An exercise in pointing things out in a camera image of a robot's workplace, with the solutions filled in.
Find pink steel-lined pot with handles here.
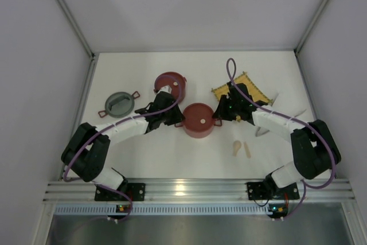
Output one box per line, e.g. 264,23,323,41
174,103,222,139

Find metal tongs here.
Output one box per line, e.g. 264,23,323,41
255,94,307,137

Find dark red lid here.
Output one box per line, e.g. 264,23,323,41
183,103,214,133
154,71,187,102

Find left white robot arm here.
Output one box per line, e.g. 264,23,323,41
61,88,184,198

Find bamboo serving mat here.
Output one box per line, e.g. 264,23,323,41
211,72,274,105

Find left black base bracket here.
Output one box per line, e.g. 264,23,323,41
94,183,146,201

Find cream small stick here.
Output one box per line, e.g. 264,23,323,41
243,142,252,158

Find black base bracket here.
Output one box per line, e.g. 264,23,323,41
246,181,269,201
94,183,146,201

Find cream small spoon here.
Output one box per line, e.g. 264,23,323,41
232,141,241,157

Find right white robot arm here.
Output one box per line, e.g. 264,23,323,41
213,82,341,200

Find grey transparent lid with handles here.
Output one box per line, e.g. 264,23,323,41
98,91,140,118

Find right black base bracket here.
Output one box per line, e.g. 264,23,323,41
246,181,269,201

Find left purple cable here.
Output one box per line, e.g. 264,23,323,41
62,75,184,223

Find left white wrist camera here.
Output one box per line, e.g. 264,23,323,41
155,85,172,94

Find aluminium mounting rail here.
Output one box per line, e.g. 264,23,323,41
42,179,355,218

